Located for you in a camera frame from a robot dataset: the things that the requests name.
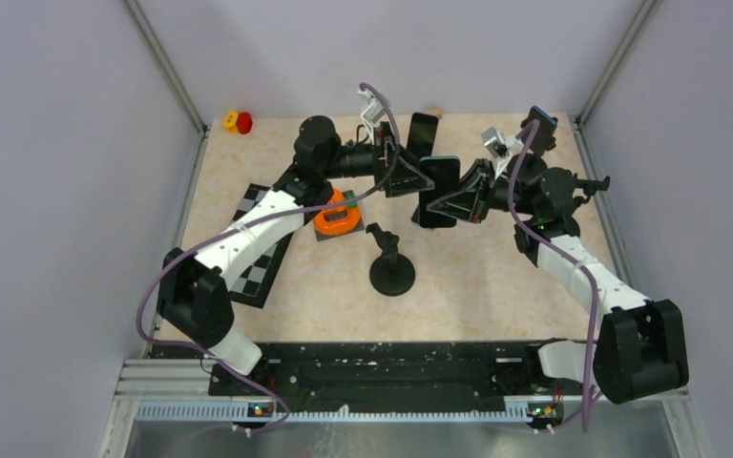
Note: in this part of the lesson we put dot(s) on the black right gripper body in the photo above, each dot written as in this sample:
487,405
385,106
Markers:
496,195

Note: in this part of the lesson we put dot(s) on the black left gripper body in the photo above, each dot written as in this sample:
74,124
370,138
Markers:
383,142

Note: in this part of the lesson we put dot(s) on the dark green-edged smartphone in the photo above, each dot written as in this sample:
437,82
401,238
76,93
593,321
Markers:
444,171

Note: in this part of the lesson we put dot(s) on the purple smartphone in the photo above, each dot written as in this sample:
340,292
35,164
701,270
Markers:
421,134

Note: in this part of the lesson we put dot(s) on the black clamp stand back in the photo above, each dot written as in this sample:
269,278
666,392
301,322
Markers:
531,167

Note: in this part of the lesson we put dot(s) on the black clamp stand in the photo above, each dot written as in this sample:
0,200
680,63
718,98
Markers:
575,193
391,274
531,167

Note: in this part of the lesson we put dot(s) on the blue smartphone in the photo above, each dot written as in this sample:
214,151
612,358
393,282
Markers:
544,133

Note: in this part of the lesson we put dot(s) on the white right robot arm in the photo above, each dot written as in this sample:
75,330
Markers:
638,346

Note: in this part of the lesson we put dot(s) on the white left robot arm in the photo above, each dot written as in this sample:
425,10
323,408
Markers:
193,294

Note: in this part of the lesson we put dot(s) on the black smartphone white edge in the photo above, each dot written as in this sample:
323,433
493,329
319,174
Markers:
415,219

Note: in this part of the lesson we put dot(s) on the green toy brick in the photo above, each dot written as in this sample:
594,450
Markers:
352,205

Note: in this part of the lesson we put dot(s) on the small wooden block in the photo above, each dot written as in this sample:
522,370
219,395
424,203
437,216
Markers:
435,112

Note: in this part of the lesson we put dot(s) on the grey toy brick baseplate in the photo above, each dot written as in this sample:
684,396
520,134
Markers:
338,232

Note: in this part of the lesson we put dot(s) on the yellow toy block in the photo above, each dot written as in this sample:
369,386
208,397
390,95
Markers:
230,122

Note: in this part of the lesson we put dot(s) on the black and silver chessboard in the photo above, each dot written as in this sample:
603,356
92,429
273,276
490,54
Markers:
254,284

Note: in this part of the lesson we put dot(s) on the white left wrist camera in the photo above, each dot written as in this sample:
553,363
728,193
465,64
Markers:
372,109

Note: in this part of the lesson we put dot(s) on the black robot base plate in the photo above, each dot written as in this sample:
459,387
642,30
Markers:
402,378

